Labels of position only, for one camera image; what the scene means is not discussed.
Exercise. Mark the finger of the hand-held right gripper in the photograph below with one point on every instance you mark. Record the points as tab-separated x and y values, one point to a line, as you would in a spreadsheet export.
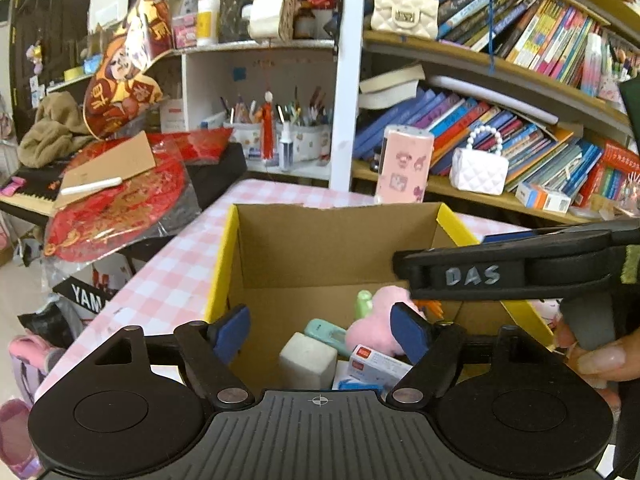
450	275
575	232

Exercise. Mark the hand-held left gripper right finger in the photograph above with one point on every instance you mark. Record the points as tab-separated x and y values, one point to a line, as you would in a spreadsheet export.
409	334

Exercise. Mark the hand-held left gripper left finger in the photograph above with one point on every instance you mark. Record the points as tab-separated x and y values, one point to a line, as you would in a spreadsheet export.
235	329

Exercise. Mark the pink duck plush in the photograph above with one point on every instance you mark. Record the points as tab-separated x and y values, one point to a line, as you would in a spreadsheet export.
370	330

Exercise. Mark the small white red box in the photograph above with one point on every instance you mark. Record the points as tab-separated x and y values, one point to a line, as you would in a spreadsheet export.
380	362

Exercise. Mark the green dinosaur toy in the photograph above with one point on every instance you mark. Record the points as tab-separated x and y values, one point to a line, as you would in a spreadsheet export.
363	305

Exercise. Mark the small blue item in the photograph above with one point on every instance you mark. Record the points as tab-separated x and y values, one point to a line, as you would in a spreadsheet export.
357	385

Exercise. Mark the white charger plug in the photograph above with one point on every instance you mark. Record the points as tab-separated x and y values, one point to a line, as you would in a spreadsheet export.
307	362

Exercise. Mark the teal stapler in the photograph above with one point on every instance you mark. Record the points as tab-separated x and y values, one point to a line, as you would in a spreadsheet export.
325	332

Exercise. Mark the yellow cardboard box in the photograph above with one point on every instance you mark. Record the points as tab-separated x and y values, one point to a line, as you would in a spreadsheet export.
310	250

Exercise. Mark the person's right hand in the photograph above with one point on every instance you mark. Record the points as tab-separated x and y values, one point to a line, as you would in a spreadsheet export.
600	362

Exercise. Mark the blue orange white carton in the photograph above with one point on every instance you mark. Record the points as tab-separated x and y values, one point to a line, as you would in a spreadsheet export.
542	197

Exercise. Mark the red boxed book set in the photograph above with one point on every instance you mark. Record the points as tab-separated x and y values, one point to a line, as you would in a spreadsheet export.
612	175

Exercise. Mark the pink sticker-covered case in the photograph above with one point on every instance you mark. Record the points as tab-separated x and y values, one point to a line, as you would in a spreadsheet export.
402	165

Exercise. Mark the black white-lettered bag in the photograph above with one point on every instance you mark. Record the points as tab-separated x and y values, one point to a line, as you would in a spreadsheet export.
95	290

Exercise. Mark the row of colourful books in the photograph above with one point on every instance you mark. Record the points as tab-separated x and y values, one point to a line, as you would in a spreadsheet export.
465	125

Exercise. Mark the black electric keyboard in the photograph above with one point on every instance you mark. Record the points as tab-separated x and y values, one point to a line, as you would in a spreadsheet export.
210	175

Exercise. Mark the red paper decoration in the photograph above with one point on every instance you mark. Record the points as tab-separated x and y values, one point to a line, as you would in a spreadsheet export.
115	215

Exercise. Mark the clear spray bottle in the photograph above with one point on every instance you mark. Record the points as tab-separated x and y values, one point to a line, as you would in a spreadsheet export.
286	150

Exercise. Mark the white fabric pen holder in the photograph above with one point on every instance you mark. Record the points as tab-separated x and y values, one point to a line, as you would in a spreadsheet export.
242	142
310	145

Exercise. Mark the white marker pen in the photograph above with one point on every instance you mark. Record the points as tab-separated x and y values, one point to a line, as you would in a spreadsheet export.
90	186

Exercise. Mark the row of slim paperback books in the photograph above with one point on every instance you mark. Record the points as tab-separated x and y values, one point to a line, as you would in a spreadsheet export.
540	30

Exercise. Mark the brown cardboard sheet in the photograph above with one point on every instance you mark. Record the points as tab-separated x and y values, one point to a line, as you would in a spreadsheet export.
110	165

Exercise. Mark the red hanging doll tassel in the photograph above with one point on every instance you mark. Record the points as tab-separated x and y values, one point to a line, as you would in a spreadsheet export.
268	125

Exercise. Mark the pink shoe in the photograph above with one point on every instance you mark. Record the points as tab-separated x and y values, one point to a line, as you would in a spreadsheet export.
30	360

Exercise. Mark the bookshelf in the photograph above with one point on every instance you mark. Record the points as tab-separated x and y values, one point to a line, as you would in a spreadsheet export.
350	60

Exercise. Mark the brown cloth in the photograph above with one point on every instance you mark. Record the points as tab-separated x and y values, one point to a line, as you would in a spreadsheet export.
50	130

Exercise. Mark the fortune god decoration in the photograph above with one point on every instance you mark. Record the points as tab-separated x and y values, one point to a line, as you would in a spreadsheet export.
125	70

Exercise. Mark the small pink box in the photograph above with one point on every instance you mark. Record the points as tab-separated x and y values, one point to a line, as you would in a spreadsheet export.
184	32

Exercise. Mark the white yellow-label bottle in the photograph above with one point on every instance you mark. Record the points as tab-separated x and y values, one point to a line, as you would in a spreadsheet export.
208	22

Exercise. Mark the white paper roll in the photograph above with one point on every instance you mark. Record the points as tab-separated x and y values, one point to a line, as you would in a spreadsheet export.
267	5

